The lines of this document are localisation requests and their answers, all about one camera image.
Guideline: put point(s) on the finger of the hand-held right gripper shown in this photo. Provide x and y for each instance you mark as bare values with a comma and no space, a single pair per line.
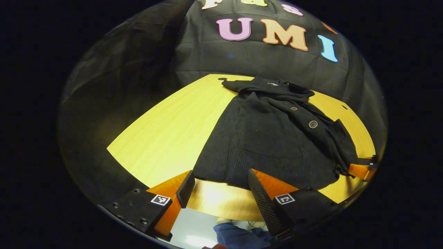
358,171

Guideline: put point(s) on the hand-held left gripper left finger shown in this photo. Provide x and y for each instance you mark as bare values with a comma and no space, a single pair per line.
186,188

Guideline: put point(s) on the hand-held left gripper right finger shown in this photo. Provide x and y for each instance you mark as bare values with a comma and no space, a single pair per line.
264,207

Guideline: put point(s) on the black button cardigan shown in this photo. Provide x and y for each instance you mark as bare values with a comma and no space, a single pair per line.
270,138

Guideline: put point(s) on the person's blue jeans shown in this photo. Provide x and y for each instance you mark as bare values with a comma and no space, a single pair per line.
238,237

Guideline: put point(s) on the black backdrop cloth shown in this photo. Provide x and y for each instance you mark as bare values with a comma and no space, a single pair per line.
214,58

